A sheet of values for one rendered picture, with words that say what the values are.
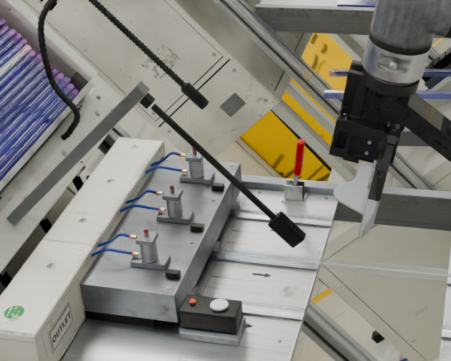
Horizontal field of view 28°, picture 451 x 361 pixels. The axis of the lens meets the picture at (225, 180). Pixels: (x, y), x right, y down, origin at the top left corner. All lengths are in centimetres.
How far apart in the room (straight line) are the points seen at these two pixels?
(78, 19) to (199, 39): 32
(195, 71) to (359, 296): 79
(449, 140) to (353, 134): 12
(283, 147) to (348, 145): 342
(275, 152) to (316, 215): 318
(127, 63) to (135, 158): 94
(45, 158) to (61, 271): 22
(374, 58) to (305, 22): 109
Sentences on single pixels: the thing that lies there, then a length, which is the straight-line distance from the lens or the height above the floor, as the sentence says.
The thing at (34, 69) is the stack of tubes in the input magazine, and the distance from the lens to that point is 144.
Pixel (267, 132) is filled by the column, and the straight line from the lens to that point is 454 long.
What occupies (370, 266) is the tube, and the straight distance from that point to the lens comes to 128.
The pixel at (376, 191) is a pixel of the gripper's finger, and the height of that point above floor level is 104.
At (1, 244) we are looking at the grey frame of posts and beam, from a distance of 124.
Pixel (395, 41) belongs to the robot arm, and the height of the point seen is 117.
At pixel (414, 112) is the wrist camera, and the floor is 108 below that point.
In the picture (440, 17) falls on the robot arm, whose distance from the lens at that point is 106.
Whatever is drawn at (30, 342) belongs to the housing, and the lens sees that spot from 113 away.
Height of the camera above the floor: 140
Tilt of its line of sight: 11 degrees down
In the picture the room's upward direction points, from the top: 47 degrees counter-clockwise
